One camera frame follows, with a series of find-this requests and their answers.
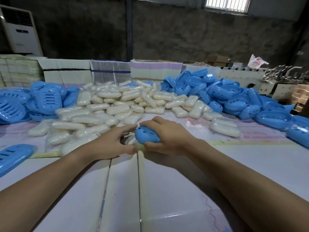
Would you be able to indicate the pile of blue soap dish bases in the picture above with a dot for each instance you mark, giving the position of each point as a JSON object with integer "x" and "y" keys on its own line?
{"x": 231, "y": 99}

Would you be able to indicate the barred window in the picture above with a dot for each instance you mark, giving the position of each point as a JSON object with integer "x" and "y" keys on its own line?
{"x": 227, "y": 3}

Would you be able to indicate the white plastic bag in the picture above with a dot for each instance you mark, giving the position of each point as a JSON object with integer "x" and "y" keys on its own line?
{"x": 257, "y": 61}

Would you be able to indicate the pink striped carton stack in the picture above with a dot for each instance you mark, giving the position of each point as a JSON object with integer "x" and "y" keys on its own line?
{"x": 155, "y": 70}

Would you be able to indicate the white flat carton stack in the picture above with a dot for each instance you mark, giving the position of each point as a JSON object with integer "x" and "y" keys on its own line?
{"x": 66, "y": 70}

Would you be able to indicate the person's left forearm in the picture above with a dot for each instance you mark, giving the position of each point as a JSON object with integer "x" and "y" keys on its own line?
{"x": 45, "y": 188}

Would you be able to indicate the person's right thumb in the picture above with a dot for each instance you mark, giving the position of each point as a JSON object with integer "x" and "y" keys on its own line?
{"x": 151, "y": 146}

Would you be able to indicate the pile of blue slotted lids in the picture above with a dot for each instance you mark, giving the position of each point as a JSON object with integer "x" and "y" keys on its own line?
{"x": 29, "y": 102}

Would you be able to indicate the stack of pale flat cartons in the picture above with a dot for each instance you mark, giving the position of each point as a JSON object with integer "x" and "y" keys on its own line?
{"x": 17, "y": 70}

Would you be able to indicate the single blue slotted lid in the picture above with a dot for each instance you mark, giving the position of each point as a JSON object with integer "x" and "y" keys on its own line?
{"x": 12, "y": 157}

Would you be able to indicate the stack of brown cardboard pieces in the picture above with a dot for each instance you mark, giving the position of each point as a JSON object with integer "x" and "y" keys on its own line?
{"x": 300, "y": 96}

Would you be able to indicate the blue plastic soap case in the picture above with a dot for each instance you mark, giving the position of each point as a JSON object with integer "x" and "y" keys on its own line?
{"x": 147, "y": 135}

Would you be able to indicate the white folding machine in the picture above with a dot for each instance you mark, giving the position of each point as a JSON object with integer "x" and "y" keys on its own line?
{"x": 253, "y": 77}

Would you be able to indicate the person's left hand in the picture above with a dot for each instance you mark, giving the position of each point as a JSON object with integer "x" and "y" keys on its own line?
{"x": 109, "y": 141}

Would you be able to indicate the person's right hand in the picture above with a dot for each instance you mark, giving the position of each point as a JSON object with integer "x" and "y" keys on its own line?
{"x": 169, "y": 138}

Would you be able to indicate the person's right forearm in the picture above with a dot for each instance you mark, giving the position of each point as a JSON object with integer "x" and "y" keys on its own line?
{"x": 251, "y": 188}

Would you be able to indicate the brown cardboard box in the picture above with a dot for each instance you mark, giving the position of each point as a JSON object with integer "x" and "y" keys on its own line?
{"x": 218, "y": 60}

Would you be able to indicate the white standing air conditioner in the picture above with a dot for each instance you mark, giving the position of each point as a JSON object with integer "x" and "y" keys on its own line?
{"x": 19, "y": 28}

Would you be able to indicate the dark metal wall pillar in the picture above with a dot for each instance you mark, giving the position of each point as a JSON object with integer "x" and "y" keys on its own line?
{"x": 129, "y": 28}

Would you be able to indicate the pile of wrapped white soaps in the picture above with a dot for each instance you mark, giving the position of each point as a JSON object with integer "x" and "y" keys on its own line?
{"x": 128, "y": 111}

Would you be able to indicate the person's left thumb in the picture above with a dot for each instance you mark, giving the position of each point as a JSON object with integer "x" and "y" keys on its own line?
{"x": 125, "y": 149}

